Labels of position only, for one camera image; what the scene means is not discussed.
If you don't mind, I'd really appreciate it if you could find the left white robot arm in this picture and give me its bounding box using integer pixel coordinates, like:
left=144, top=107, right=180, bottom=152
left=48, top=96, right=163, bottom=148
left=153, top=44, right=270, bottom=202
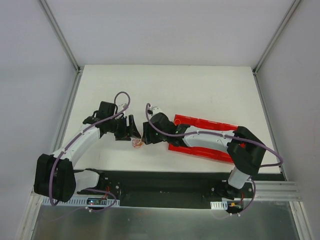
left=33, top=101, right=141, bottom=202

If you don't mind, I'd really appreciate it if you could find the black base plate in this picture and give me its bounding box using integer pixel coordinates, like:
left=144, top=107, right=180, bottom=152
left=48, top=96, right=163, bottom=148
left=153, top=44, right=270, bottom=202
left=74, top=168, right=287, bottom=208

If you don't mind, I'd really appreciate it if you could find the white cable duct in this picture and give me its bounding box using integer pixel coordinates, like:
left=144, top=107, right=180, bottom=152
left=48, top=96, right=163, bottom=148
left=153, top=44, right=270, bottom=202
left=56, top=197, right=120, bottom=208
left=210, top=200, right=228, bottom=211

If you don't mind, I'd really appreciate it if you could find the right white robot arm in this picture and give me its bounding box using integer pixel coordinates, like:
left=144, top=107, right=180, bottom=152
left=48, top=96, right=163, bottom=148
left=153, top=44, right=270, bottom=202
left=142, top=112, right=266, bottom=200

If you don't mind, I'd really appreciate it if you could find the left aluminium frame post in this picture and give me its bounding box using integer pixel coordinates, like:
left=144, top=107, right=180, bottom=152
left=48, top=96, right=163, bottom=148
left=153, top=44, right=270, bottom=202
left=37, top=0, right=85, bottom=74

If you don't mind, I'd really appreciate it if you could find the aluminium rail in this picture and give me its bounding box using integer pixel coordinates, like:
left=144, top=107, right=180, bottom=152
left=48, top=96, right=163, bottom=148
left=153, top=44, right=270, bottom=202
left=254, top=181, right=302, bottom=202

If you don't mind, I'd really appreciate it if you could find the left white cable duct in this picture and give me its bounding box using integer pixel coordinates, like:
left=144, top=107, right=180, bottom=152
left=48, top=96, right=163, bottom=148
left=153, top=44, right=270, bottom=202
left=56, top=197, right=120, bottom=208

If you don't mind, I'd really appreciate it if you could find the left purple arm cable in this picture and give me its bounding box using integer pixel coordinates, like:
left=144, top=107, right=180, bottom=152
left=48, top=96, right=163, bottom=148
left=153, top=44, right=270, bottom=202
left=49, top=91, right=132, bottom=207

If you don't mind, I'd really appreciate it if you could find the right white cable duct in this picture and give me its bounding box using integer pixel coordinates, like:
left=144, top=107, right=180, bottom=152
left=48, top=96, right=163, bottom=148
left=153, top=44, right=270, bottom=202
left=210, top=200, right=228, bottom=211

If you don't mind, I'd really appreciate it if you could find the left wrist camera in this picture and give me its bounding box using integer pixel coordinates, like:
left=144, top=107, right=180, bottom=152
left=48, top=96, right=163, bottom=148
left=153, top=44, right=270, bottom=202
left=117, top=103, right=128, bottom=112

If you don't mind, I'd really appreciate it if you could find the red three-compartment bin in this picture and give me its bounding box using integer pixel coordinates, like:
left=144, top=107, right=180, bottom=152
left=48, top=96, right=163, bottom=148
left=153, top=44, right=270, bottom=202
left=168, top=114, right=238, bottom=164

